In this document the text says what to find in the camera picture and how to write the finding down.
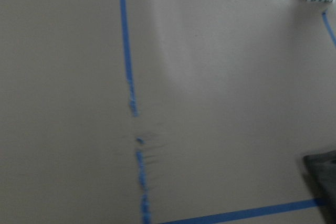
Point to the dark brown t-shirt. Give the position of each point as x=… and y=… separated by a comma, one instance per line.
x=321, y=167

